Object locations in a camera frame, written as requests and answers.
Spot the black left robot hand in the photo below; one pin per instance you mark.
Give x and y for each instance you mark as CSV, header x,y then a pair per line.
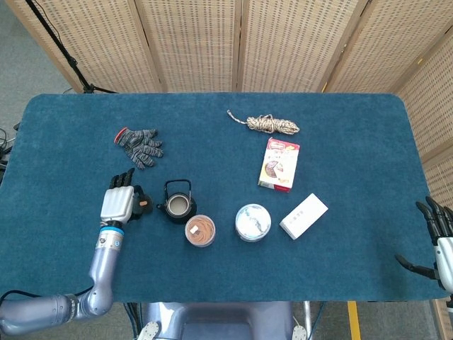
x,y
117,203

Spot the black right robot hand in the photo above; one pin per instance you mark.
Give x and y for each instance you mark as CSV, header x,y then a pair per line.
x,y
444,248

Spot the black teapot lid orange knob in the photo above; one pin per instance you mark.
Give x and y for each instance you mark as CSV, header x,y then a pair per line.
x,y
146,204

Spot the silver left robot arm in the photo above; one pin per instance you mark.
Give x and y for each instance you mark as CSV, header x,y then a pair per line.
x,y
102,262

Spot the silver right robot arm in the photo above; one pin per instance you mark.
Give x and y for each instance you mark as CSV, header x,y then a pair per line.
x,y
450,304

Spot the white robot base pad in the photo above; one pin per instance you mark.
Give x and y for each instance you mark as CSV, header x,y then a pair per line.
x,y
299,333
148,331

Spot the black cast iron teapot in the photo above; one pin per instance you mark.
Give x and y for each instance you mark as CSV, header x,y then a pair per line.
x,y
180,206

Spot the brown round container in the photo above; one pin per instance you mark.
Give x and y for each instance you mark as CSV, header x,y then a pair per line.
x,y
200,231

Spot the cake mix box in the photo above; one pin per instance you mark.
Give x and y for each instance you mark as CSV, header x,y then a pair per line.
x,y
279,165

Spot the grey knit glove red cuff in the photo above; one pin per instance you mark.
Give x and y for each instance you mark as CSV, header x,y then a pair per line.
x,y
141,147

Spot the blue table mat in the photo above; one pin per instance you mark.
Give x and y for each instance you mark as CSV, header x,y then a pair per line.
x,y
53,212

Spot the yellow floor tape strip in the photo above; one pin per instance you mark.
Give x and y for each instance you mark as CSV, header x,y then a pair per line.
x,y
354,320

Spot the round white blue tin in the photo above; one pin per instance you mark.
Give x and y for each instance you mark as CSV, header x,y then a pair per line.
x,y
253,222

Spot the white rectangular carton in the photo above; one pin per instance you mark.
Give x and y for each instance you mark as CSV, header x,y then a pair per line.
x,y
303,216

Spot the black tripod stand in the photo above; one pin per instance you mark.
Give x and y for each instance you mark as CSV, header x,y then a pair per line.
x,y
69,60

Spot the metal table leg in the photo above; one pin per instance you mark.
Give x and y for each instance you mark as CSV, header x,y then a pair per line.
x,y
308,315

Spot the grey-blue robot torso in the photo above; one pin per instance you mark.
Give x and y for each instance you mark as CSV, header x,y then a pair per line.
x,y
219,320

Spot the wooden woven folding screen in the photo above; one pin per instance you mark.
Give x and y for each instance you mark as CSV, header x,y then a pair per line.
x,y
194,42

